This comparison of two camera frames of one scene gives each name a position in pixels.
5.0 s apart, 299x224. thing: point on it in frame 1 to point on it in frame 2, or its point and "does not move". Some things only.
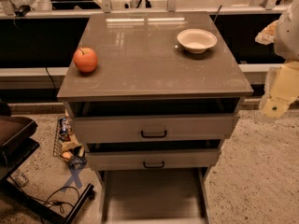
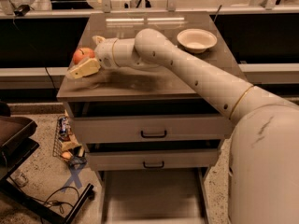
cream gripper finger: x=267 y=35 to x=98 y=39
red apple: x=85 y=59 does not move
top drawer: x=155 y=127 does not move
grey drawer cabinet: x=153 y=96 does not move
